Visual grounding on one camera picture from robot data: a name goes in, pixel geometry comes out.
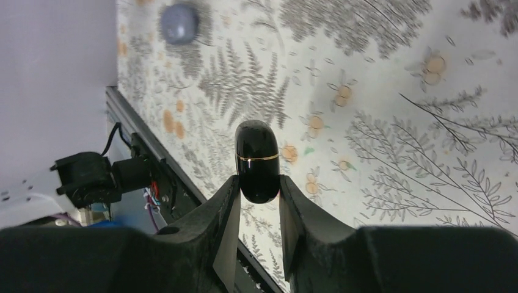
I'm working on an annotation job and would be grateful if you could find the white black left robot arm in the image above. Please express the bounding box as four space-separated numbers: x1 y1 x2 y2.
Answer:
1 152 151 228

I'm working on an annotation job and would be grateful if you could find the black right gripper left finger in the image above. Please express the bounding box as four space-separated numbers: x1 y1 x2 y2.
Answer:
1 175 240 292

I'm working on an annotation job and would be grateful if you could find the floral patterned table mat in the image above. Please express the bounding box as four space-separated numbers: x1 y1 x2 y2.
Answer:
116 0 518 292

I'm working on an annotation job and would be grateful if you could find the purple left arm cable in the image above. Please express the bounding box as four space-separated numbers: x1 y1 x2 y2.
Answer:
144 192 161 233

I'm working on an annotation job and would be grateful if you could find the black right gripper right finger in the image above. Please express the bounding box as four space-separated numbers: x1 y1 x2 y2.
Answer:
279 176 517 292

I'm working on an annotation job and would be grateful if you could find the black round cap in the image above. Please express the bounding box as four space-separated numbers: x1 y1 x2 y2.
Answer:
235 120 280 204

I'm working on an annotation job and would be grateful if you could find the purple earbud charging case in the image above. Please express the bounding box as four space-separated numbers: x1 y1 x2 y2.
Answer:
159 3 199 46

